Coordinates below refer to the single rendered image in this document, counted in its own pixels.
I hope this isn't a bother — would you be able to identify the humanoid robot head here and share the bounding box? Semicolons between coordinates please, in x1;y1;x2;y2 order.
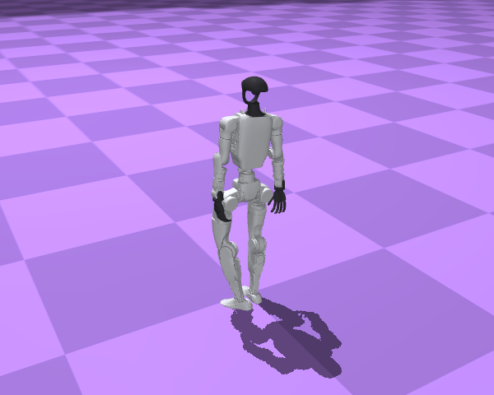
241;77;268;117

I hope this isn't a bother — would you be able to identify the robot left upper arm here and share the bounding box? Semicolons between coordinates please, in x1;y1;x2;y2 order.
214;116;240;165

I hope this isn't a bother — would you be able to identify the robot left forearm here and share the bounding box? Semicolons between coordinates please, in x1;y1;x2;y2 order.
212;153;226;199

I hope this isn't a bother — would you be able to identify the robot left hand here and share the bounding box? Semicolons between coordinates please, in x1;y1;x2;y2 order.
212;191;231;222

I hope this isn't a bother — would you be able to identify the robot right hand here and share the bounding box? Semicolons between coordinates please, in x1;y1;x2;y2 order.
268;180;286;214

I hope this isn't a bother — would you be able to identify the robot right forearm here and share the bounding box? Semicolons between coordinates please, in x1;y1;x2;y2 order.
272;153;285;188

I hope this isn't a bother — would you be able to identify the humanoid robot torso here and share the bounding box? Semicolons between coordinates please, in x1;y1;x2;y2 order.
230;108;273;202

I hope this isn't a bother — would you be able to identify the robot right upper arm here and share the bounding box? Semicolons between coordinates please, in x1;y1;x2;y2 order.
268;114;283;160

